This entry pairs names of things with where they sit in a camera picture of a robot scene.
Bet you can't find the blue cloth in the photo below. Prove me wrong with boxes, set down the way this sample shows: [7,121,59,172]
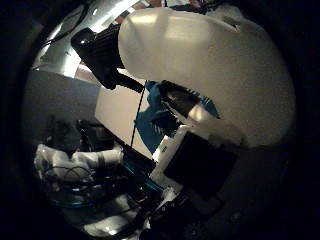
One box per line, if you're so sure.
[134,79,221,154]

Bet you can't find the black cable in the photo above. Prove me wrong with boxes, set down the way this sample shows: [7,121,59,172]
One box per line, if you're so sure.
[43,3,91,48]

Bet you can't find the thin black cord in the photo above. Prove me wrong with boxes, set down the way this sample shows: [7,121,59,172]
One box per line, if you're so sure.
[130,85,147,149]

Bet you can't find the white spray bottle black head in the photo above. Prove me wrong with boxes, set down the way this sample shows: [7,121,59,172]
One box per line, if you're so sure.
[70,6,297,148]

